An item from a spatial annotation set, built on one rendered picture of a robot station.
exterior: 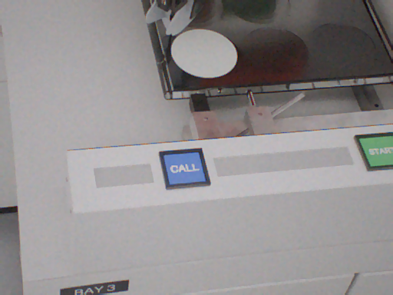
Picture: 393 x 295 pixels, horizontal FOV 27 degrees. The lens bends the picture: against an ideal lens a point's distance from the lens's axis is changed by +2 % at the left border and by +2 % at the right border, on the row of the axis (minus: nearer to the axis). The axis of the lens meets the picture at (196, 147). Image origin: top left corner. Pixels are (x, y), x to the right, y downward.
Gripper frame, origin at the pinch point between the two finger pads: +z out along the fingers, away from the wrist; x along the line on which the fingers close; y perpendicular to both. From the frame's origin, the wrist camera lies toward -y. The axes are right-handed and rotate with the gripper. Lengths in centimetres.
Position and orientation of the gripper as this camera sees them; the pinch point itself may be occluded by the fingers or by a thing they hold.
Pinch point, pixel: (175, 24)
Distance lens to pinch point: 122.0
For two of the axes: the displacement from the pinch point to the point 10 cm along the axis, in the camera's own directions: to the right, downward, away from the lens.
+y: -5.6, 6.0, -5.7
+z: -1.2, 6.2, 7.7
